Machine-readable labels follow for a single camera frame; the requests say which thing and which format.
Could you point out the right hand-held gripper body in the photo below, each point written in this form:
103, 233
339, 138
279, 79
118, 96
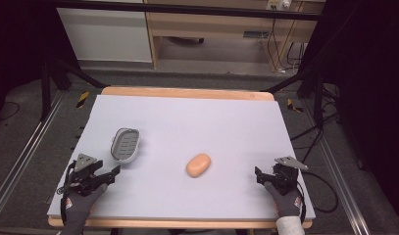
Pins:
285, 178

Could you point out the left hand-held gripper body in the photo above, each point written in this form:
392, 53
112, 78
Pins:
84, 181

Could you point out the grey soap dish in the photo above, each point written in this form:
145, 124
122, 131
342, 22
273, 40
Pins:
125, 145

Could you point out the orange bread roll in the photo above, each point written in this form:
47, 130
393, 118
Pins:
198, 165

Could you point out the person's right hand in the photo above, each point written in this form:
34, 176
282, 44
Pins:
287, 204

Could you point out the person's left hand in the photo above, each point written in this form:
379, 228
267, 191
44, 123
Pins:
80, 209

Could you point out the yellow black floor tape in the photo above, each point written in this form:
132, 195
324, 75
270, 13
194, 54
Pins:
293, 105
82, 99

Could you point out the white table mat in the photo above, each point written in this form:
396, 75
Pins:
200, 130

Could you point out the wooden table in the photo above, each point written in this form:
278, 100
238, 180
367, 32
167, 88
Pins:
187, 92

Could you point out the white cabinet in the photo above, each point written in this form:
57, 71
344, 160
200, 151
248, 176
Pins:
105, 36

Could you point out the wooden desk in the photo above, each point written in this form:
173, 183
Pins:
213, 26

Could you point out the metal floor rail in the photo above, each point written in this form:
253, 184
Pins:
340, 182
24, 153

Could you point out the black metal frame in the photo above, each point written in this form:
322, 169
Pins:
187, 9

